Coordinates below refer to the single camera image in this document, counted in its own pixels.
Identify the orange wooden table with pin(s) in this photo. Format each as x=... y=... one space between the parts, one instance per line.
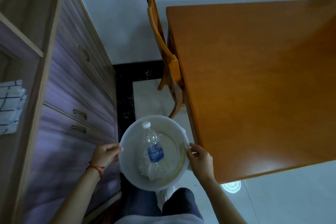
x=249 y=87

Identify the person's left hand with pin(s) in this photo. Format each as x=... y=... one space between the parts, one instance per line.
x=103 y=155

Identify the person's right hand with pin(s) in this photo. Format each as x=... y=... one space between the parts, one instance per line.
x=203 y=162

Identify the person's left leg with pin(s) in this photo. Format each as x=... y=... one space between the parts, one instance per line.
x=141 y=205

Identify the person's left thumb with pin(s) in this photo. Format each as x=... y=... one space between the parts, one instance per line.
x=116 y=149

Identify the person's left forearm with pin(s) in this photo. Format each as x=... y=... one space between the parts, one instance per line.
x=76 y=195

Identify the person's leg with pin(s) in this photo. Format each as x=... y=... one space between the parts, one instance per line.
x=141 y=205
x=181 y=202

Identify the clear plastic water bottle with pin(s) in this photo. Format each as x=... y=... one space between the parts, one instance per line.
x=153 y=145

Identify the person's right leg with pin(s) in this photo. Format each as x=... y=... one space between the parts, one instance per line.
x=181 y=202

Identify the white blue checked cloth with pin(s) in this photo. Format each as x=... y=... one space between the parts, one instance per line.
x=9 y=105

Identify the white crumpled cloth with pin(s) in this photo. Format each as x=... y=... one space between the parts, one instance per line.
x=154 y=170

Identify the purple-grey wooden drawer cabinet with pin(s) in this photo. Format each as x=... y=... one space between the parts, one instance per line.
x=65 y=87

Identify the orange wooden chair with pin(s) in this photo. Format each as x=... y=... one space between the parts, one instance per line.
x=168 y=69

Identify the person's right forearm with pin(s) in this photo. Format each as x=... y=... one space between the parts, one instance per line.
x=220 y=200

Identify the white plastic bucket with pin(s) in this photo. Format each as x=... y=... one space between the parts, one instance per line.
x=173 y=150

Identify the person's right thumb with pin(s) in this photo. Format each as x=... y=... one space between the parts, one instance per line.
x=194 y=147

